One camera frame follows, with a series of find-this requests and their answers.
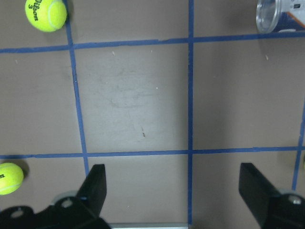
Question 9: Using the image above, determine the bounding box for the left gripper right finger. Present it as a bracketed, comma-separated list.
[238, 163, 280, 227]

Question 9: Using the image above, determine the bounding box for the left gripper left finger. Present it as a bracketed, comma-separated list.
[76, 164, 106, 217]

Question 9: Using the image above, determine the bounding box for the clear tennis ball can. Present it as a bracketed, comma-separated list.
[256, 0, 305, 33]

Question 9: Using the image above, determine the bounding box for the tennis ball near left base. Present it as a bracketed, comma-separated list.
[0, 163, 24, 195]

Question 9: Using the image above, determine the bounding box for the tennis ball left front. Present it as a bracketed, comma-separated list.
[24, 0, 67, 32]

